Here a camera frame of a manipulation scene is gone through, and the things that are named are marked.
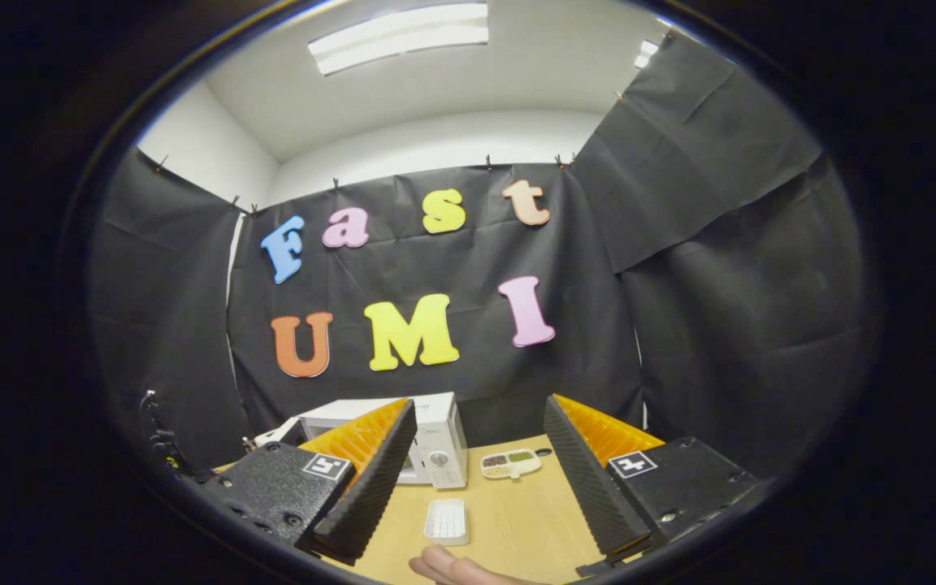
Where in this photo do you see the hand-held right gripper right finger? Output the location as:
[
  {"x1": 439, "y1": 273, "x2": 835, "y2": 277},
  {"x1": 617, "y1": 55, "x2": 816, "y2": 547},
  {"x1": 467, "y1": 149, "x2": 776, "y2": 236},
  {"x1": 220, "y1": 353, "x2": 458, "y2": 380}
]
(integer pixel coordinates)
[{"x1": 543, "y1": 393, "x2": 763, "y2": 567}]

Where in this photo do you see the white rectangular dish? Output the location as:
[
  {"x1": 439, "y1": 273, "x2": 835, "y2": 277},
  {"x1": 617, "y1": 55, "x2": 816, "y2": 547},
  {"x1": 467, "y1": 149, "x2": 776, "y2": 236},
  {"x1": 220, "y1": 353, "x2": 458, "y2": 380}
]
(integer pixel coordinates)
[{"x1": 423, "y1": 498, "x2": 470, "y2": 547}]

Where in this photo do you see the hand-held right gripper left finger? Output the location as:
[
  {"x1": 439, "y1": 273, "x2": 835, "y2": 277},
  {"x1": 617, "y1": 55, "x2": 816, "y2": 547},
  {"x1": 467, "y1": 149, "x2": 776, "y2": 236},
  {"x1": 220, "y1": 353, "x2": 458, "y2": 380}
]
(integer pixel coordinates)
[{"x1": 184, "y1": 396, "x2": 418, "y2": 567}]

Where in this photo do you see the white divided condiment dish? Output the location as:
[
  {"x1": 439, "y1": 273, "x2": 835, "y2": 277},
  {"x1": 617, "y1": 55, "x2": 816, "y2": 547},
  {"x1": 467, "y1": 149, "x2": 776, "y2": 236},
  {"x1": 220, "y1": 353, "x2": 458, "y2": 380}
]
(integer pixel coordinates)
[{"x1": 480, "y1": 448, "x2": 543, "y2": 480}]

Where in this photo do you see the white microwave oven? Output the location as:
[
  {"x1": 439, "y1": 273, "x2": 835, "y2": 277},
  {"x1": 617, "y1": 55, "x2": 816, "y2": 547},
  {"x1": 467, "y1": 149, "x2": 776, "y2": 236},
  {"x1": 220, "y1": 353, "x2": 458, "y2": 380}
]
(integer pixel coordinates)
[{"x1": 297, "y1": 392, "x2": 469, "y2": 490}]

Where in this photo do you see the black cable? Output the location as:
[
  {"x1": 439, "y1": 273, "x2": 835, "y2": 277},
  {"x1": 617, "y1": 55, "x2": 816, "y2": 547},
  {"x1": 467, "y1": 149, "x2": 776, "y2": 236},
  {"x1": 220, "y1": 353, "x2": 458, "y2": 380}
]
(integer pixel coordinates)
[{"x1": 139, "y1": 390, "x2": 194, "y2": 480}]

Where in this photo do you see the long ceiling light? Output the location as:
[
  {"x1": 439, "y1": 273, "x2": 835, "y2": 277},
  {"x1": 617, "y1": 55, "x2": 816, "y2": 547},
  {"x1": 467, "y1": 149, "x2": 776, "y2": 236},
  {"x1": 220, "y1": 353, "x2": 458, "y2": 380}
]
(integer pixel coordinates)
[{"x1": 308, "y1": 2, "x2": 490, "y2": 77}]

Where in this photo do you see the black backdrop cloth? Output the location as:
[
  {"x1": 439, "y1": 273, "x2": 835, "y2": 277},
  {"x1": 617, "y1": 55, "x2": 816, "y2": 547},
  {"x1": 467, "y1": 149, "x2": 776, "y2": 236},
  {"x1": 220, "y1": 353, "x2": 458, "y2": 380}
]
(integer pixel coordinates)
[{"x1": 86, "y1": 28, "x2": 871, "y2": 480}]

